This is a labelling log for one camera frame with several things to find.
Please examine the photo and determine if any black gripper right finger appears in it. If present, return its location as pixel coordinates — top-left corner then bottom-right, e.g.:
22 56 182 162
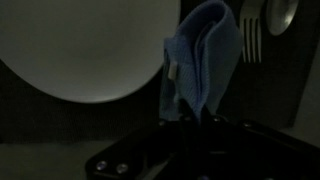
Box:
199 103 320 180

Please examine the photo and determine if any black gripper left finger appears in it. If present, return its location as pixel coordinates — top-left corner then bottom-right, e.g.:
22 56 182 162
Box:
84 99 198 180

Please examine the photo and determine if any blue towel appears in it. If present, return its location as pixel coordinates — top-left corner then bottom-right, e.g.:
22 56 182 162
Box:
158 0 244 123

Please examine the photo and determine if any white round plate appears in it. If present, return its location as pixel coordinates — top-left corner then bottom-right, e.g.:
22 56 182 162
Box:
0 0 183 104

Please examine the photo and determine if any black placemat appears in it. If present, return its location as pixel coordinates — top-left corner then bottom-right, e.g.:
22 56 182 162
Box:
0 0 320 145

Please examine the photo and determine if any silver fork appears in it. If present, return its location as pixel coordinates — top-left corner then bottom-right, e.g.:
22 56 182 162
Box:
238 0 265 65

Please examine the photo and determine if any silver spoon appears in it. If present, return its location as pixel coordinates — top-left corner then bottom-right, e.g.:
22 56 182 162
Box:
265 0 300 37

